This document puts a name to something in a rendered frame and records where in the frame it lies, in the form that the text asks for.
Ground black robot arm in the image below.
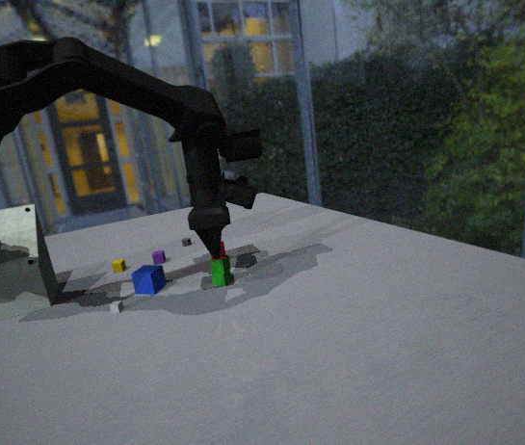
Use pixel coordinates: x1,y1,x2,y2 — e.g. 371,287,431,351
0,37,263,209

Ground red block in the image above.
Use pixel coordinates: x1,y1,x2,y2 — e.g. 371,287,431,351
211,241,226,261

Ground blue cube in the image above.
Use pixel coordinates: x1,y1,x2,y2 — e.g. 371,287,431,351
131,265,167,295

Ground yellow block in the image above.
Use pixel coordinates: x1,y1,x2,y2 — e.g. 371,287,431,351
112,260,126,273

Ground green block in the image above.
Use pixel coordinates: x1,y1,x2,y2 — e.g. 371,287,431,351
210,255,230,274
211,269,231,286

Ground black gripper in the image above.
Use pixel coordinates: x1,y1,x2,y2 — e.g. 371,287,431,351
186,164,230,259

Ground purple block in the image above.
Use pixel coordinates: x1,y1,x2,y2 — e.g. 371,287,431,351
152,250,167,265

